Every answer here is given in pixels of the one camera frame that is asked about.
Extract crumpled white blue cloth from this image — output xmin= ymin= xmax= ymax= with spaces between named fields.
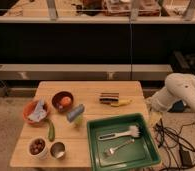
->
xmin=28 ymin=99 xmax=47 ymax=122

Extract green plastic tray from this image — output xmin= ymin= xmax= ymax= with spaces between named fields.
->
xmin=87 ymin=113 xmax=161 ymax=171

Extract black power adapter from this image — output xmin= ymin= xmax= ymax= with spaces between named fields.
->
xmin=179 ymin=149 xmax=192 ymax=167

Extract orange fruit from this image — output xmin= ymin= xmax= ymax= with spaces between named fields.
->
xmin=60 ymin=96 xmax=72 ymax=107

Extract yellow banana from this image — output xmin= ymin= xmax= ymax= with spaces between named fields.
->
xmin=110 ymin=99 xmax=132 ymax=107

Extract red bowl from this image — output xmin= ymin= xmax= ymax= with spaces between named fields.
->
xmin=22 ymin=100 xmax=50 ymax=125

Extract white cup with nuts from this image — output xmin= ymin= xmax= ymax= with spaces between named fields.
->
xmin=28 ymin=137 xmax=48 ymax=159

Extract black cables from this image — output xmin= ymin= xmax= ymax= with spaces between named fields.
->
xmin=153 ymin=114 xmax=195 ymax=171

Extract dark brown bowl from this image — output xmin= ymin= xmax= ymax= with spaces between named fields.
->
xmin=52 ymin=91 xmax=74 ymax=113

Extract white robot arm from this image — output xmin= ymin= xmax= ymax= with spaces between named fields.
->
xmin=150 ymin=73 xmax=195 ymax=112

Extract green cucumber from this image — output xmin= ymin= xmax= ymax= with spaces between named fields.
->
xmin=47 ymin=119 xmax=55 ymax=142

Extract striped brown block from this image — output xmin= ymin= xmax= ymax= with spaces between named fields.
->
xmin=99 ymin=93 xmax=119 ymax=104

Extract metal fork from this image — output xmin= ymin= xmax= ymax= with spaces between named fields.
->
xmin=103 ymin=139 xmax=134 ymax=157

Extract white dish brush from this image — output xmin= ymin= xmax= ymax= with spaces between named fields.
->
xmin=98 ymin=125 xmax=140 ymax=141

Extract small metal cup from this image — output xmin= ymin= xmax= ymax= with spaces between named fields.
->
xmin=50 ymin=142 xmax=65 ymax=159

